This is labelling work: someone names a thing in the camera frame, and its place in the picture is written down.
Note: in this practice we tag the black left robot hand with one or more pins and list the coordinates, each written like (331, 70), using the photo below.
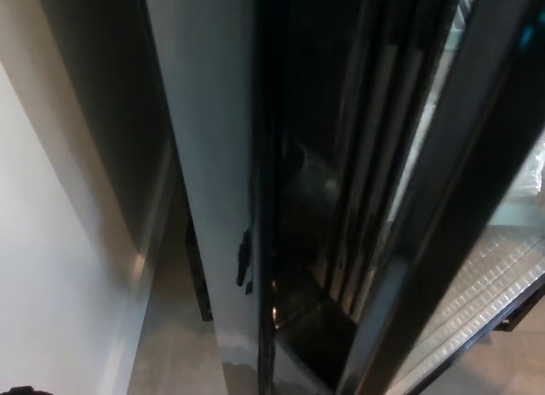
(21, 390)

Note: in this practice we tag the black-framed glass refrigerator door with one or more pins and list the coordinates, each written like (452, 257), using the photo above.
(266, 156)

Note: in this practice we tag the black glass-door refrigerator body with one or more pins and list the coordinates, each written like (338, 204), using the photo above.
(106, 114)

